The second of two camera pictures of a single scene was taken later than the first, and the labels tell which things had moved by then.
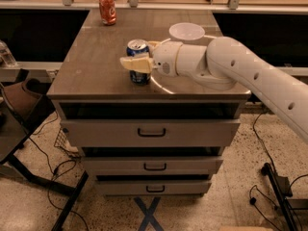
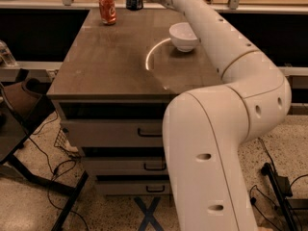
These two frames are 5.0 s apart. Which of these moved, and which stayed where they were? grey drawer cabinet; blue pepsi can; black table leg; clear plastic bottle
Moved: blue pepsi can
Stayed: black table leg; grey drawer cabinet; clear plastic bottle
